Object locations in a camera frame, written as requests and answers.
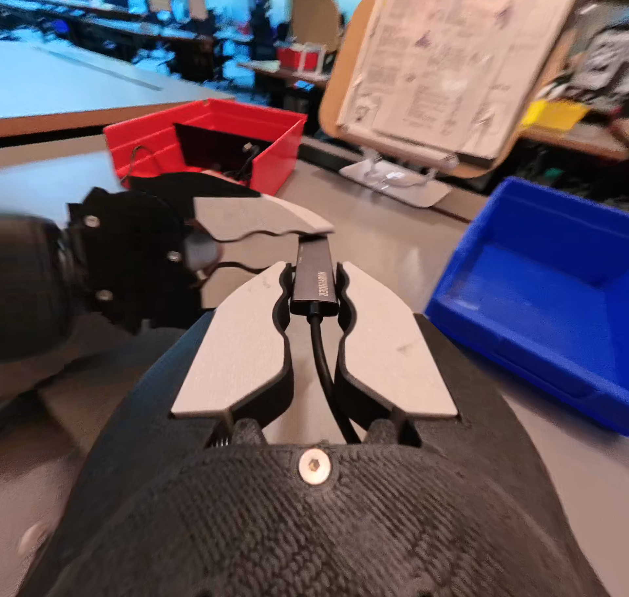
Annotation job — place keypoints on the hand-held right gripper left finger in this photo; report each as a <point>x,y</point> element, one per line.
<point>241,351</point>

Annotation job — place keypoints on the wooden document stand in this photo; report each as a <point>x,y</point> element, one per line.
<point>344,80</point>

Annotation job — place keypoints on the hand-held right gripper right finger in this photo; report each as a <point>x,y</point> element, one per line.
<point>393,356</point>

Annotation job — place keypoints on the yellow plastic bin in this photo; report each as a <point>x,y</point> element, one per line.
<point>555,115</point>

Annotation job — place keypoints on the blue plastic bin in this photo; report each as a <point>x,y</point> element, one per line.
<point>540,287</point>

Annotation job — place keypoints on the black divider panel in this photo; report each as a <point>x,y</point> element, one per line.
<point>211,147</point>

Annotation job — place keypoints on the grey table with wooden edge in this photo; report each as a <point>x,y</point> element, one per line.
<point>73,80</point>

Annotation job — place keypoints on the grey desk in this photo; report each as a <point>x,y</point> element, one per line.
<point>383,223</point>

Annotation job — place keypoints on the red plastic bin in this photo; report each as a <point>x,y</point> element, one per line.
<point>275,164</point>

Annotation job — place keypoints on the small red box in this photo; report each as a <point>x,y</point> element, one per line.
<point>290,58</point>

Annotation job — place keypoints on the brown board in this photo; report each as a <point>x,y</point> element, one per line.
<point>314,21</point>

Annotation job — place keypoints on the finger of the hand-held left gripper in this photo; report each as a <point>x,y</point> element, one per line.
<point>245,216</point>
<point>221,286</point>

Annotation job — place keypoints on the printed instruction sheets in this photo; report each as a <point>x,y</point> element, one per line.
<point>442,66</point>

